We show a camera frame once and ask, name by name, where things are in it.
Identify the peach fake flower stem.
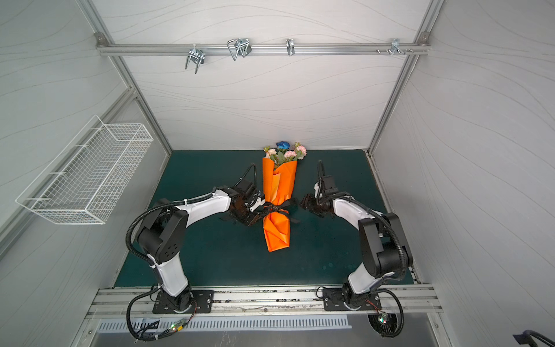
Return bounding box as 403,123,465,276
264,147,277,160

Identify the blue fake flower stem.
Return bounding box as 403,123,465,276
276,141,291,150

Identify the small metal hook bracket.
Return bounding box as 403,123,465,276
286,38,295,56

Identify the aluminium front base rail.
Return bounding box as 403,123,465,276
85,284,443,319

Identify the metal u-bolt clamp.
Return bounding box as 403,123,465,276
226,38,252,61
184,46,205,74

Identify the white wire basket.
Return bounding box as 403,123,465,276
15,116,153,225

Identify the orange wrapping paper sheet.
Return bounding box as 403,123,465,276
262,158,298,252

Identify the green table mat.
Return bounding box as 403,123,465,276
154,150,385,286

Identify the pink fake flower stem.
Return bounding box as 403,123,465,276
283,143,307,162

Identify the aluminium cross rail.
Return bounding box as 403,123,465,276
95,33,431,57

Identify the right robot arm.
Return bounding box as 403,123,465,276
301,174,412,310

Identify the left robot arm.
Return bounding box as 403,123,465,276
125,179,266,312

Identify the black ribbon strap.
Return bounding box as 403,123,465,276
218,198,301,226

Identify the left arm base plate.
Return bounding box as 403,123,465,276
152,290,214,315

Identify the middle metal U-bolt clamp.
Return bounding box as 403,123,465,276
226,38,252,61

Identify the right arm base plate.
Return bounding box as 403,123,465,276
315,286,382,312

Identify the left metal U-bolt clamp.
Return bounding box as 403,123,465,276
184,46,205,74

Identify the white slotted cable duct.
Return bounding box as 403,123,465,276
97,315,352,333

